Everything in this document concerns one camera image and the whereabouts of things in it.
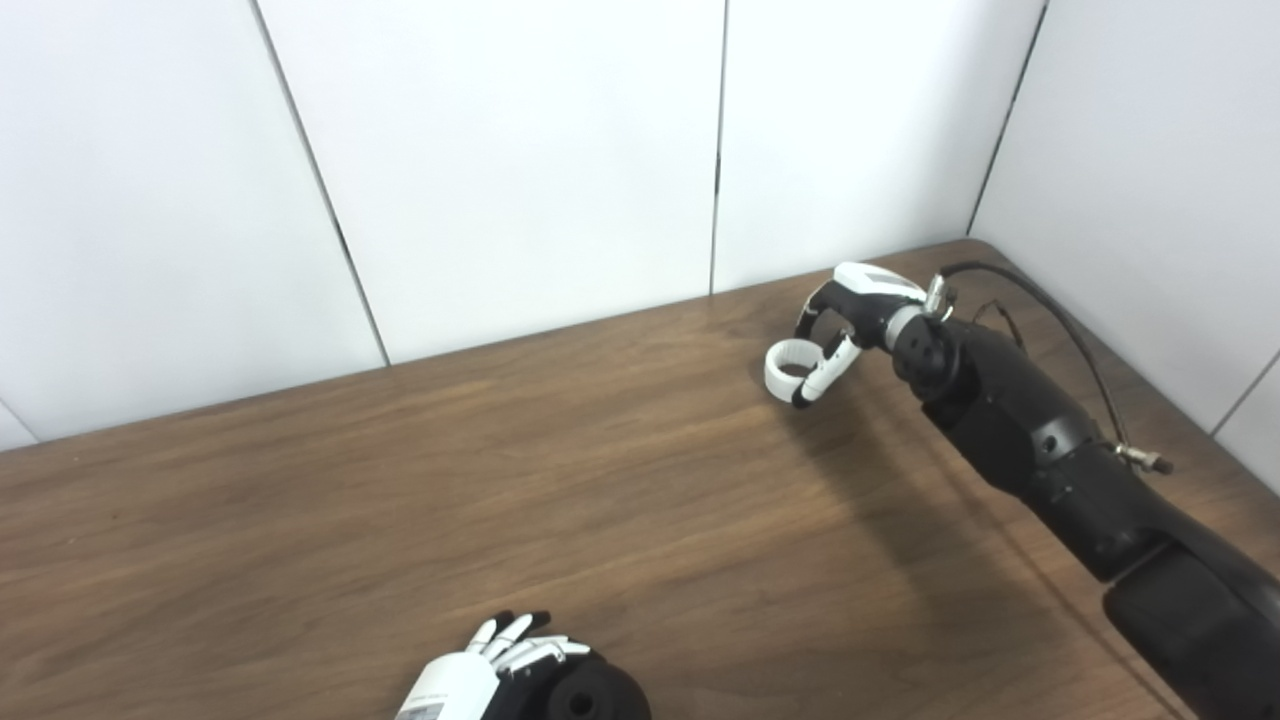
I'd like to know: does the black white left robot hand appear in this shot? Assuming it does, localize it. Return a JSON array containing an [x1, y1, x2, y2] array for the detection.
[[395, 610, 593, 720]]

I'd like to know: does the white plastic ring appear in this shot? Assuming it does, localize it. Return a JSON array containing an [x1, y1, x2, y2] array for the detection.
[[764, 340, 831, 401]]

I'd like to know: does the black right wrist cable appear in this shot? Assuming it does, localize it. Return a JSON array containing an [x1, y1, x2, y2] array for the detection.
[[925, 262, 1173, 475]]

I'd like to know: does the round black stepped part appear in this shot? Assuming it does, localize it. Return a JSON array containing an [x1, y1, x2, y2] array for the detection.
[[520, 655, 653, 720]]

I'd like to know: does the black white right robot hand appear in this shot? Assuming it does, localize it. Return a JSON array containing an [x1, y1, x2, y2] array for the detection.
[[790, 262, 931, 409]]

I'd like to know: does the thin right arm wire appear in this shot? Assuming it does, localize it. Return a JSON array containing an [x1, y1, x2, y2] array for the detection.
[[972, 298, 1027, 349]]

